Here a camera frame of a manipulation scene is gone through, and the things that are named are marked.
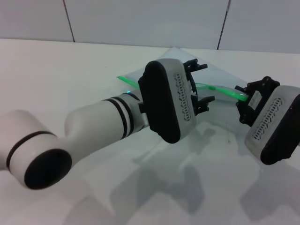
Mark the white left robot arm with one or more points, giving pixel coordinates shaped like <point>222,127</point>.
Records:
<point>93,122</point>

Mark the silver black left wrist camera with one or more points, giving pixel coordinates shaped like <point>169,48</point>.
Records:
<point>159,100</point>

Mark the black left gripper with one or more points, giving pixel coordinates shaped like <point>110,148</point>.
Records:
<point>193,91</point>

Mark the green zipper slider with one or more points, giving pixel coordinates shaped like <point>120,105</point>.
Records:
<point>212,87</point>

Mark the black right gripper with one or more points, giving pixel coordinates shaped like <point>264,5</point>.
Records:
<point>263,91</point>

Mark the translucent green-edged document bag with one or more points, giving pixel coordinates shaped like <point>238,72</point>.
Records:
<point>215,75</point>

